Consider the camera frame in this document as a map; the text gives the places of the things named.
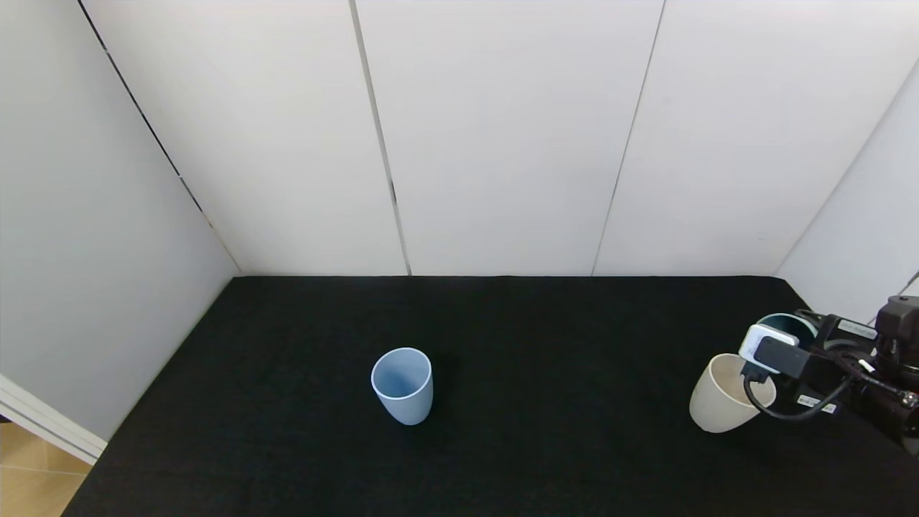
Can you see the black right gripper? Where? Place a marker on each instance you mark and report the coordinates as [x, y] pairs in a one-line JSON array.
[[815, 403]]

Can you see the teal plastic cup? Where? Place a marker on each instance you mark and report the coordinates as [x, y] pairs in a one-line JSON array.
[[786, 323]]

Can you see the beige plastic cup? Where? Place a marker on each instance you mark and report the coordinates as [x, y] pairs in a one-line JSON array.
[[711, 409]]

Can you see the black table cloth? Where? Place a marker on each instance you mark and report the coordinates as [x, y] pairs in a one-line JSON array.
[[502, 345]]

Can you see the light blue plastic cup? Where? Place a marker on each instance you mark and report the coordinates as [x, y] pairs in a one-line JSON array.
[[406, 402]]

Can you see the white wall base trim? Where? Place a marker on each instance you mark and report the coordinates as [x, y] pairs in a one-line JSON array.
[[50, 424]]

